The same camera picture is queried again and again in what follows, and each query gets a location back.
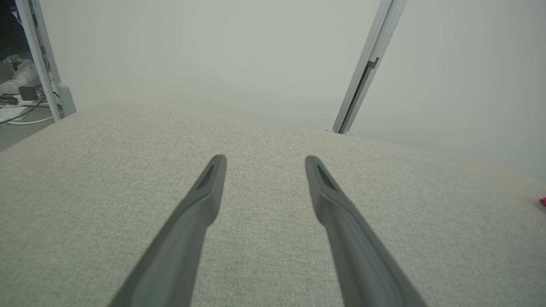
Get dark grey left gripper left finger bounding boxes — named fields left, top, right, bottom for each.
left=109, top=154, right=227, bottom=307

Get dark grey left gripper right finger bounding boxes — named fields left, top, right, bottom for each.
left=305, top=155, right=428, bottom=307

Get white sneaker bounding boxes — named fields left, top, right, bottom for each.
left=0, top=60, right=56, bottom=95

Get dark trouser leg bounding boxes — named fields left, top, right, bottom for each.
left=0, top=0, right=28, bottom=60

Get white floor cable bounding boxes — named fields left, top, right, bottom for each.
left=6, top=115, right=55, bottom=126

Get grey partition post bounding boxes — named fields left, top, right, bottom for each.
left=15, top=0, right=64, bottom=122
left=332, top=0, right=408, bottom=135

